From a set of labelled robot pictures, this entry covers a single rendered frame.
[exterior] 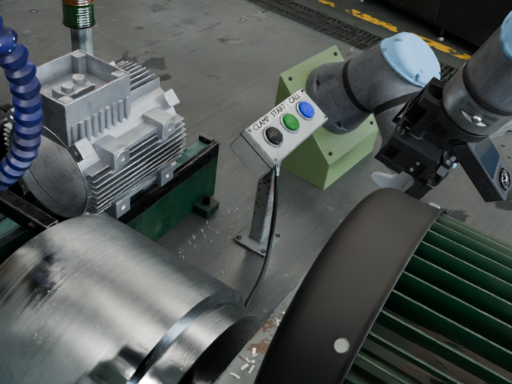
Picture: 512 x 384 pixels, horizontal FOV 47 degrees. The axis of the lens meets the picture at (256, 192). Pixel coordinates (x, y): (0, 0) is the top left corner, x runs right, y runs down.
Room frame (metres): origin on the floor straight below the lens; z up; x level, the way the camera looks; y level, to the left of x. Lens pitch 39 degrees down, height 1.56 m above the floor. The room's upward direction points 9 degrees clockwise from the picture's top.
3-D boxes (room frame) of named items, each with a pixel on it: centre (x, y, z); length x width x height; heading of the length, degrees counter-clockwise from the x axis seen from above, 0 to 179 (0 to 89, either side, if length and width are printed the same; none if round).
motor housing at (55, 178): (0.73, 0.25, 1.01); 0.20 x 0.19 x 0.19; 152
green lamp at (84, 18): (1.09, 0.40, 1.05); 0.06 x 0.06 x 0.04
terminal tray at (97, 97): (0.69, 0.27, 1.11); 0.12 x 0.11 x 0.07; 152
